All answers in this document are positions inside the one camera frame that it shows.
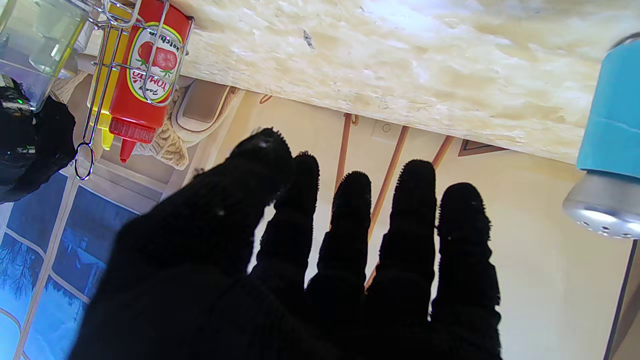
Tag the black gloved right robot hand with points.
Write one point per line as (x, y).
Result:
(30, 145)

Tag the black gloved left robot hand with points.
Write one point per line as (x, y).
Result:
(240, 290)

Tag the yellow squeeze bottle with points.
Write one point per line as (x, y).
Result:
(105, 95)

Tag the square clear glass oil bottle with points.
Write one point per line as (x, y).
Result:
(40, 45)

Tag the red squeeze bottle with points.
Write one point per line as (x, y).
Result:
(145, 75)

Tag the blue shaker with metal lid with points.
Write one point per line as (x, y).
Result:
(612, 150)

